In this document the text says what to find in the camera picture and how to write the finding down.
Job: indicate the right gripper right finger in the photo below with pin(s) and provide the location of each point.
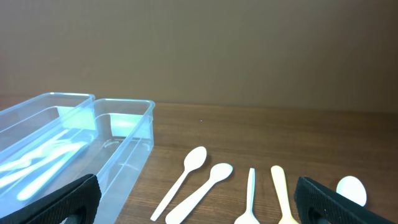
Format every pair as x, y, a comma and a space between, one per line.
319, 204

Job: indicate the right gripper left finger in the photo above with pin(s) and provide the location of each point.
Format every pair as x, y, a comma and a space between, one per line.
76, 202

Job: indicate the slanted white plastic fork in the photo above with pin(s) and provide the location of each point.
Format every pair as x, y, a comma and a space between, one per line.
43, 144

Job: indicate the yellow plastic fork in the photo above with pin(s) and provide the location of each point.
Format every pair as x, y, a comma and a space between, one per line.
53, 154

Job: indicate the left clear plastic container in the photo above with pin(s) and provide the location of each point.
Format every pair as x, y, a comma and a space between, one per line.
39, 126

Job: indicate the clear plastic container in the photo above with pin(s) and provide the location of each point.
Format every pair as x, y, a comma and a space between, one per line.
39, 126
124, 142

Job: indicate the right clear plastic container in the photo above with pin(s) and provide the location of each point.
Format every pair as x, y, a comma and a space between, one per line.
124, 142

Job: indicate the yellow plastic spoon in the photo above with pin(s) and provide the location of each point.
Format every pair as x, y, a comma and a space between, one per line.
278, 177

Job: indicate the rightmost white plastic spoon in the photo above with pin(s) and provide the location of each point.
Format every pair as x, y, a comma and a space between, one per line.
353, 189

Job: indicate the white spoon bowl down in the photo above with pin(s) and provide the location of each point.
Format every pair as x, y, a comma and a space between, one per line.
248, 216

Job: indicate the wide white plastic spoon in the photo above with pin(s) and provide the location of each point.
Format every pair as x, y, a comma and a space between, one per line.
218, 173

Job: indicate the cream plastic spoon leftmost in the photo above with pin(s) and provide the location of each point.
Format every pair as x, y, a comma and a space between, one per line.
194, 160

